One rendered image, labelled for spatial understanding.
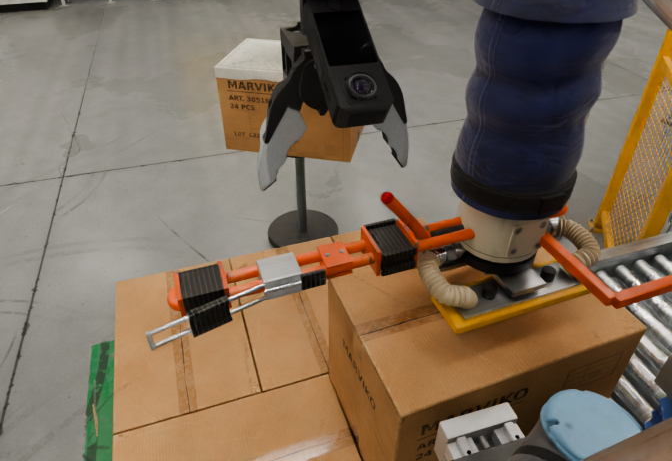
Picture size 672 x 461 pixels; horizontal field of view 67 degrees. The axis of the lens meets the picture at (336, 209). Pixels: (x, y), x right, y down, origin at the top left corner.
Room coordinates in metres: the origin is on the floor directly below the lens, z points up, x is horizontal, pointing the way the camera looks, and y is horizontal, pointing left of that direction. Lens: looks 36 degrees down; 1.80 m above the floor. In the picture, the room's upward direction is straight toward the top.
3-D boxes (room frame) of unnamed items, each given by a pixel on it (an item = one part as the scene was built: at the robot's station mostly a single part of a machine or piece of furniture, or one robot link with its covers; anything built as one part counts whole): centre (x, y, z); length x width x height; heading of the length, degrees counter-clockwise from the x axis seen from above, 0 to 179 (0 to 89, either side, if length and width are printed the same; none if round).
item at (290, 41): (0.46, 0.01, 1.66); 0.09 x 0.08 x 0.12; 17
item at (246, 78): (2.23, 0.19, 0.82); 0.60 x 0.40 x 0.40; 78
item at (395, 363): (0.82, -0.33, 0.74); 0.60 x 0.40 x 0.40; 110
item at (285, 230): (2.23, 0.19, 0.31); 0.40 x 0.40 x 0.62
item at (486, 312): (0.73, -0.37, 1.07); 0.34 x 0.10 x 0.05; 110
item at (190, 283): (0.62, 0.23, 1.17); 0.08 x 0.07 x 0.05; 110
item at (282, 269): (0.66, 0.10, 1.17); 0.07 x 0.07 x 0.04; 20
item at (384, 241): (0.74, -0.10, 1.17); 0.10 x 0.08 x 0.06; 20
